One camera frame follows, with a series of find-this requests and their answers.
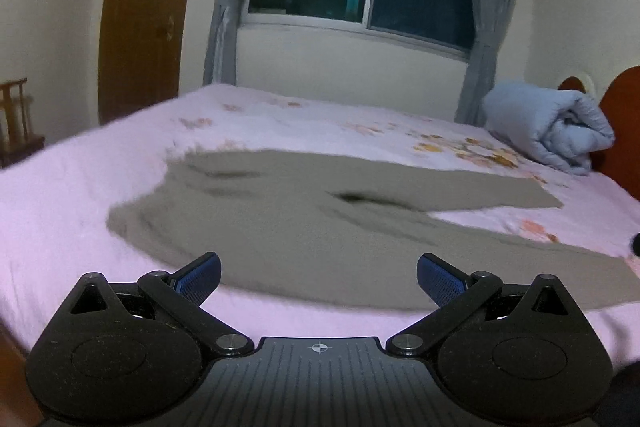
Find brown wooden door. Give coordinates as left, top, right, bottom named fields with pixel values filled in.
left=98, top=0, right=186, bottom=124

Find pink floral bed sheet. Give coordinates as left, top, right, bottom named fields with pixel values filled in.
left=1, top=86, right=639, bottom=365

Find folded light blue quilt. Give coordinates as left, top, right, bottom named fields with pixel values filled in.
left=482, top=82, right=615, bottom=176

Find wooden chair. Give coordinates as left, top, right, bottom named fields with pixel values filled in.
left=1, top=78, right=46, bottom=169

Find grey pants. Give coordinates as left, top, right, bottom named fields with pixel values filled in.
left=107, top=150, right=639, bottom=311

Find red wooden headboard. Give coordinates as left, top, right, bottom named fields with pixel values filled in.
left=556, top=66, right=640, bottom=202

